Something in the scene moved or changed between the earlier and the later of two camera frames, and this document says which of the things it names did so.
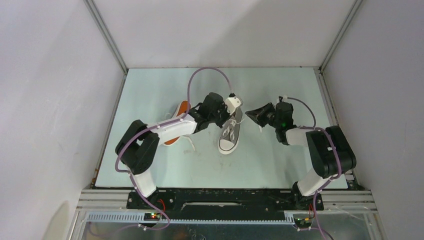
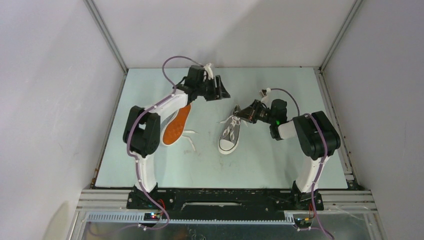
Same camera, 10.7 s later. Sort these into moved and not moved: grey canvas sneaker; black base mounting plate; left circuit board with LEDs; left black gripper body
Moved: left black gripper body
Not moved: grey canvas sneaker; left circuit board with LEDs; black base mounting plate
